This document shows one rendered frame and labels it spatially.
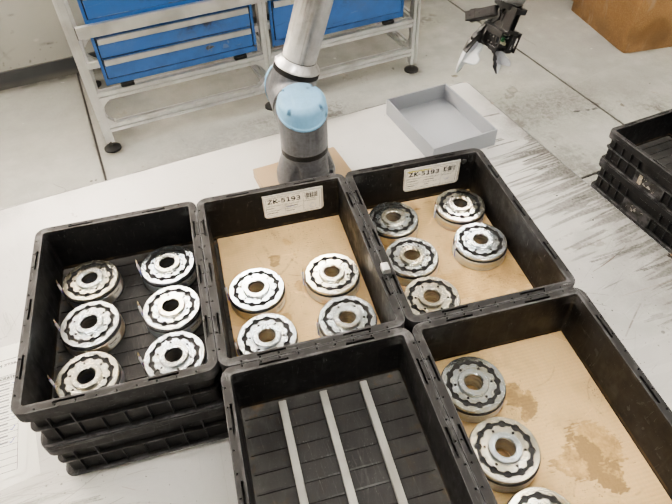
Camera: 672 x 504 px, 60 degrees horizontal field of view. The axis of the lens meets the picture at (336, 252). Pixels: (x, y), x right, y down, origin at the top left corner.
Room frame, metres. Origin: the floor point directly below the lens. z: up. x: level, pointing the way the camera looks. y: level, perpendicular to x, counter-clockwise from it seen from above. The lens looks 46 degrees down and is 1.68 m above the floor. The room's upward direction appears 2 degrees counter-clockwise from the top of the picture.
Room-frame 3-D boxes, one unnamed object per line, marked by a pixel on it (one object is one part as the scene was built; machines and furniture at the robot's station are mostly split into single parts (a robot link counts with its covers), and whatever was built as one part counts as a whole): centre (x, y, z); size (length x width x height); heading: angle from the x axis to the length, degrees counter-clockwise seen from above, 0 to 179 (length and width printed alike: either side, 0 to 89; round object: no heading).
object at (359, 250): (0.71, 0.08, 0.87); 0.40 x 0.30 x 0.11; 13
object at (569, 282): (0.77, -0.21, 0.92); 0.40 x 0.30 x 0.02; 13
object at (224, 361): (0.71, 0.08, 0.92); 0.40 x 0.30 x 0.02; 13
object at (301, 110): (1.19, 0.07, 0.89); 0.13 x 0.12 x 0.14; 14
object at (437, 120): (1.40, -0.31, 0.73); 0.27 x 0.20 x 0.05; 22
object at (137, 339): (0.64, 0.37, 0.87); 0.40 x 0.30 x 0.11; 13
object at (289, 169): (1.18, 0.07, 0.78); 0.15 x 0.15 x 0.10
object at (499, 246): (0.79, -0.28, 0.86); 0.10 x 0.10 x 0.01
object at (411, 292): (0.65, -0.17, 0.86); 0.10 x 0.10 x 0.01
